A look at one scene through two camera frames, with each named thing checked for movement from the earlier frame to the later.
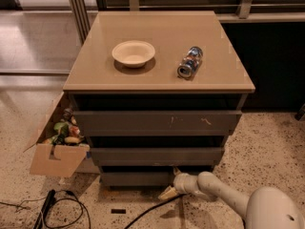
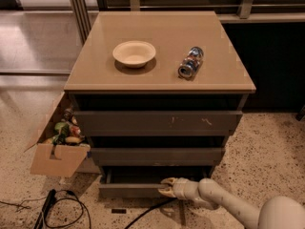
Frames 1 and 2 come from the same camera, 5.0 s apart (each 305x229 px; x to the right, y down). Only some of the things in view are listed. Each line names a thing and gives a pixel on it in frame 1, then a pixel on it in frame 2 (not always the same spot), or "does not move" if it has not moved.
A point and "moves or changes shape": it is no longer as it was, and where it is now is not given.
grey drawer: [159, 123] does not move
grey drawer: [158, 156] does not move
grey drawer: [137, 179] moves or changes shape
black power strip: [49, 202] does not move
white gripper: [181, 183] → [182, 187]
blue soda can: [190, 65] does not move
